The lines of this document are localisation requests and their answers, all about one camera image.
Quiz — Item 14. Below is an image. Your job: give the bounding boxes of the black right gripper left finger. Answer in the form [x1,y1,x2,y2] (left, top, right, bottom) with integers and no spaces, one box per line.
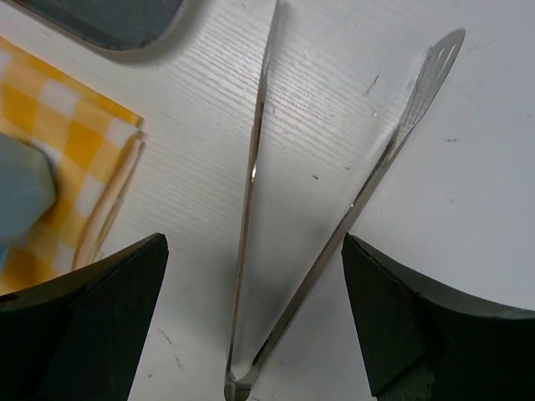
[1,233,169,400]

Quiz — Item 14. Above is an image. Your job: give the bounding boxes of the yellow checkered cloth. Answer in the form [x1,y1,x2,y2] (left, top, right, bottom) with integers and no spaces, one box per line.
[1,39,144,294]

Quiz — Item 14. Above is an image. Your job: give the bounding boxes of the blue floral tray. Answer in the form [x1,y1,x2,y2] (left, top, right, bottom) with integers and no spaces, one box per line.
[3,1,203,64]

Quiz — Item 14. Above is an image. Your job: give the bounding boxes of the light blue mug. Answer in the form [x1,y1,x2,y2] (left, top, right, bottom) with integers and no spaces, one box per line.
[1,134,56,269]

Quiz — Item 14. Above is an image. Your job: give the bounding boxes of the steel serving tongs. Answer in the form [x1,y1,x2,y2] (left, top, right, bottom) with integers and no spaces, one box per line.
[223,1,466,400]

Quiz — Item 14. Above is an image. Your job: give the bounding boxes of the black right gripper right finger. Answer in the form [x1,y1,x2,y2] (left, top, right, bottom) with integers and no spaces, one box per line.
[342,235,534,400]

